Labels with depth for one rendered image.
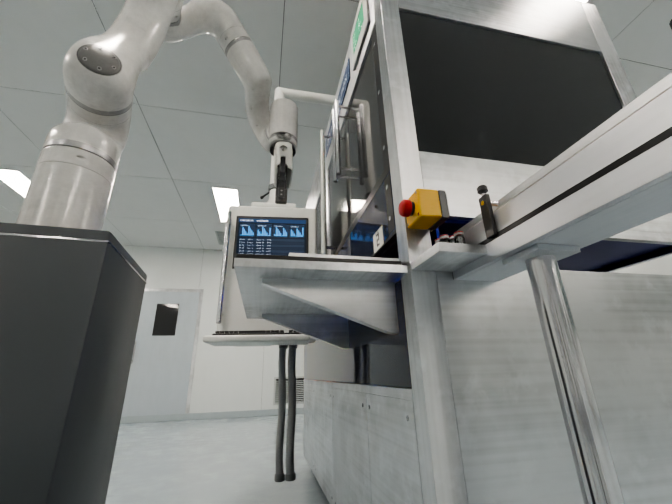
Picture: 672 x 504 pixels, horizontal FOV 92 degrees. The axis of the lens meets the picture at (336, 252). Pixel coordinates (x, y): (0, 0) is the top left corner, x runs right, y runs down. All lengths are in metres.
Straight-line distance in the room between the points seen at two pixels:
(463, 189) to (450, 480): 0.67
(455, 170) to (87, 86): 0.86
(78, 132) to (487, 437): 1.00
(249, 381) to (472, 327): 5.61
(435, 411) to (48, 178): 0.85
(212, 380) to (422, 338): 5.68
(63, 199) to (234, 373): 5.66
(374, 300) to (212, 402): 5.59
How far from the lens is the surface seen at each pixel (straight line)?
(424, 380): 0.76
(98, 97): 0.86
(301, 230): 1.85
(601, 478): 0.69
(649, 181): 0.54
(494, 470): 0.84
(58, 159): 0.79
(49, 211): 0.74
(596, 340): 1.06
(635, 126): 0.57
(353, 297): 0.83
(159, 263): 6.83
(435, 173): 0.95
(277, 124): 1.02
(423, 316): 0.77
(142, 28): 1.04
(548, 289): 0.68
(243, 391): 6.25
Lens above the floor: 0.64
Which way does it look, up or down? 20 degrees up
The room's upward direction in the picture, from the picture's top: 2 degrees counter-clockwise
